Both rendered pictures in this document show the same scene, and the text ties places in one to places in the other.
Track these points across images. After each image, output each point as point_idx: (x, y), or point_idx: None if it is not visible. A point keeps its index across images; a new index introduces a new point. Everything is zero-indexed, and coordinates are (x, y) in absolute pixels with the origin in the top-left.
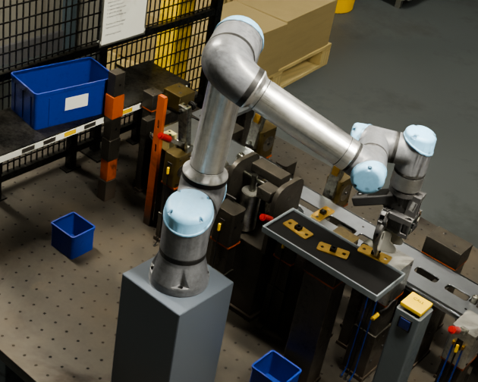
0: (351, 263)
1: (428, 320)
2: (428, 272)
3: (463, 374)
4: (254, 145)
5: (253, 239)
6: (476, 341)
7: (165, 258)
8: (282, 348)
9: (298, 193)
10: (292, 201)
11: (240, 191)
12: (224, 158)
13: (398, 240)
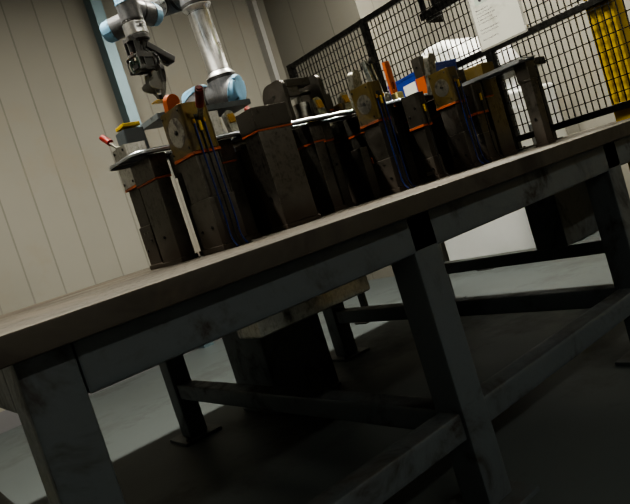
0: None
1: (124, 139)
2: (228, 137)
3: (138, 205)
4: (428, 91)
5: None
6: (117, 159)
7: None
8: None
9: (282, 94)
10: (280, 102)
11: (313, 110)
12: (206, 61)
13: (152, 83)
